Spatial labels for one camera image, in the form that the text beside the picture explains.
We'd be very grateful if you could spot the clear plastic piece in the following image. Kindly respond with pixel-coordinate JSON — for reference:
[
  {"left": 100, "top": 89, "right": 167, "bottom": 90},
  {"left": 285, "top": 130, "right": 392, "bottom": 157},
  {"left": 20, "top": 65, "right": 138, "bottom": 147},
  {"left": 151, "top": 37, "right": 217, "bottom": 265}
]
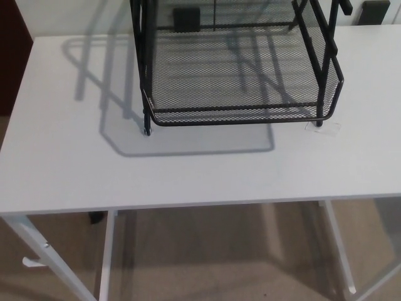
[{"left": 304, "top": 120, "right": 344, "bottom": 137}]

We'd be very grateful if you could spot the black cabinet handle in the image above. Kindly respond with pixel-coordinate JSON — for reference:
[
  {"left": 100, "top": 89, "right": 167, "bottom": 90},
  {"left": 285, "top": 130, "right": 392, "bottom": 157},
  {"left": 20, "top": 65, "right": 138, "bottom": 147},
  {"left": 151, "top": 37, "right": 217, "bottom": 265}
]
[
  {"left": 359, "top": 0, "right": 390, "bottom": 26},
  {"left": 172, "top": 8, "right": 201, "bottom": 33}
]

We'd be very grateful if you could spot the white desk with metal legs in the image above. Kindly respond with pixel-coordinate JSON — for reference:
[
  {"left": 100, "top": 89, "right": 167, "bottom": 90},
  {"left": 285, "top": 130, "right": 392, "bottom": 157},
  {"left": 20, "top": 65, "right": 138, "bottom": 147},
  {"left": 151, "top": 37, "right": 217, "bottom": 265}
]
[{"left": 0, "top": 24, "right": 401, "bottom": 301}]

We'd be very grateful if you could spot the white plastic hook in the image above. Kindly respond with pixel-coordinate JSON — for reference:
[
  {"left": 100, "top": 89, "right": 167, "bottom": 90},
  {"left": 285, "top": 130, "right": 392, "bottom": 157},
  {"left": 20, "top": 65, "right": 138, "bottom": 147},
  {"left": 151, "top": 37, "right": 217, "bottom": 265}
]
[{"left": 22, "top": 256, "right": 42, "bottom": 269}]

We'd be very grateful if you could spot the black wire file rack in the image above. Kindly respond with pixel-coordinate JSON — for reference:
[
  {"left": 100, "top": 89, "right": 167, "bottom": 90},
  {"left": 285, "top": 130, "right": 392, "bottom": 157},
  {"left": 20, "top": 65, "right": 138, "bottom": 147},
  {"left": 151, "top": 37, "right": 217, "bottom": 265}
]
[{"left": 130, "top": 0, "right": 353, "bottom": 137}]

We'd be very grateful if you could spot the dark red panel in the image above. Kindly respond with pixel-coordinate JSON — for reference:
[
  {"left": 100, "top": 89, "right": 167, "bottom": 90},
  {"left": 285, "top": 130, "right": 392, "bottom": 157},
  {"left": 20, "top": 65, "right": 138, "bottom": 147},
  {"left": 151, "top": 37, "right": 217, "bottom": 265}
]
[{"left": 0, "top": 0, "right": 34, "bottom": 115}]

